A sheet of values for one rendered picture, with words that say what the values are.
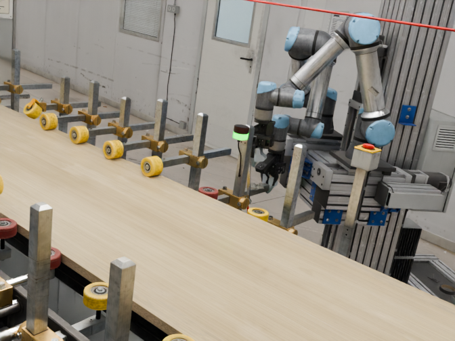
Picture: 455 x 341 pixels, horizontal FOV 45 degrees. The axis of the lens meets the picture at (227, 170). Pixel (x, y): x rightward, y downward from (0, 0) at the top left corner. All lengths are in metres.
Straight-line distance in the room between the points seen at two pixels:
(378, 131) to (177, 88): 4.48
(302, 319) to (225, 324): 0.21
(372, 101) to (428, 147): 0.59
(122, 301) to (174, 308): 0.32
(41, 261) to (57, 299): 0.42
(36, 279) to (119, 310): 0.29
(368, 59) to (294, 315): 1.17
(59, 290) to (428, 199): 1.59
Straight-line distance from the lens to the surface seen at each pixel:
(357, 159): 1.90
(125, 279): 1.06
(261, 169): 2.39
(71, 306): 1.66
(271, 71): 5.48
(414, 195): 2.48
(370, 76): 2.26
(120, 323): 1.11
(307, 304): 1.50
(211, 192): 2.14
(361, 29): 2.21
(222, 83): 5.97
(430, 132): 2.76
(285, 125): 2.40
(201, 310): 1.39
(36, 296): 1.34
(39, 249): 1.28
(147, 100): 7.02
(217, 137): 6.06
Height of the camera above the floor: 1.64
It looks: 18 degrees down
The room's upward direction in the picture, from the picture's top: 8 degrees clockwise
